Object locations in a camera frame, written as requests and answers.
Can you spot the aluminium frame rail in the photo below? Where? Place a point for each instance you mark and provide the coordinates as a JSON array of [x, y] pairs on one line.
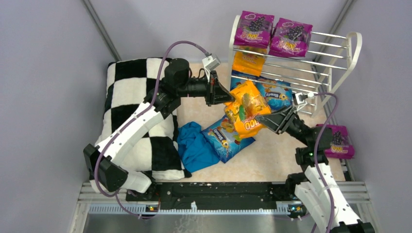
[[90, 202]]

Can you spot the orange candy bag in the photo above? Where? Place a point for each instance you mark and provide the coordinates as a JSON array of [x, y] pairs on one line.
[[248, 63], [247, 105]]

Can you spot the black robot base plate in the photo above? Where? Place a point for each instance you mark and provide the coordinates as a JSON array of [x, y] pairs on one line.
[[217, 196]]

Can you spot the blue cloth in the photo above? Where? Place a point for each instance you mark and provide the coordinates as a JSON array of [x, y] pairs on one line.
[[194, 150]]

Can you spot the purple candy bag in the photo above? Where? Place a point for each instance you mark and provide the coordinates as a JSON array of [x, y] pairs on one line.
[[254, 30], [290, 39], [339, 146]]

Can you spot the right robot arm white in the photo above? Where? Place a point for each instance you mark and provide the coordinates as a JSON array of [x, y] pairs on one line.
[[315, 186]]

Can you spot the black white checkered pillow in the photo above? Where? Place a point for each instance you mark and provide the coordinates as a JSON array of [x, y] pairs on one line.
[[128, 83]]

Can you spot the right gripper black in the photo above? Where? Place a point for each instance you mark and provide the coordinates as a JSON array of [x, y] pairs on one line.
[[290, 118]]

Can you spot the white metal wire shelf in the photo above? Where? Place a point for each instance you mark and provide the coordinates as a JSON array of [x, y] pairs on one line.
[[318, 72]]

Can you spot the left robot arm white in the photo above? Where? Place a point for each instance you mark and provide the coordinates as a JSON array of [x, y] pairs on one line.
[[172, 83]]

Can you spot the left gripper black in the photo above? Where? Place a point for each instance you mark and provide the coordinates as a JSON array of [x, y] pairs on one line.
[[210, 91]]

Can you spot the blue candy bag on shelf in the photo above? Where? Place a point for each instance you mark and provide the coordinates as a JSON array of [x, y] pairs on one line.
[[277, 94]]

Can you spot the blue candy bag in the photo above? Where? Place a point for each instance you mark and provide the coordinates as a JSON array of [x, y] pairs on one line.
[[225, 140], [277, 94], [237, 78]]

